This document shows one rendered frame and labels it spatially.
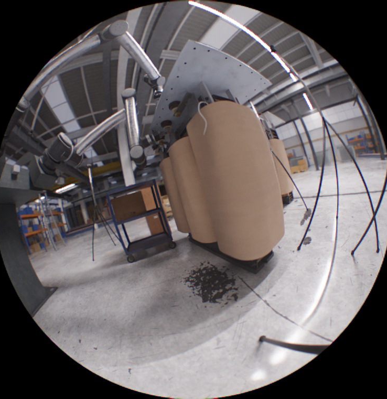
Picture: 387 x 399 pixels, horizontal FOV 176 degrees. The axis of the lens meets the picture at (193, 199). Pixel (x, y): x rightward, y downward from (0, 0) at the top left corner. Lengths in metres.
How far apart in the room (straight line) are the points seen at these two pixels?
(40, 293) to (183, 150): 2.18
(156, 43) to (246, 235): 4.51
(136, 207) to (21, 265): 1.68
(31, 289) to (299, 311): 2.17
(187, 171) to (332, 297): 1.26
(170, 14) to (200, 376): 4.85
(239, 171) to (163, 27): 4.11
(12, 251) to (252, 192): 2.13
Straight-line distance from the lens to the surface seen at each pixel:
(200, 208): 0.96
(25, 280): 1.85
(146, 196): 2.18
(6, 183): 1.41
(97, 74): 11.01
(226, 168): 0.61
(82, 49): 1.34
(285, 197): 2.46
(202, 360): 0.69
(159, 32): 4.28
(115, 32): 1.19
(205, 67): 0.91
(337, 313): 0.81
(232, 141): 0.62
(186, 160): 0.98
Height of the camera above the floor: 0.66
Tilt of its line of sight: 4 degrees down
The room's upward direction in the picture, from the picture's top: 15 degrees counter-clockwise
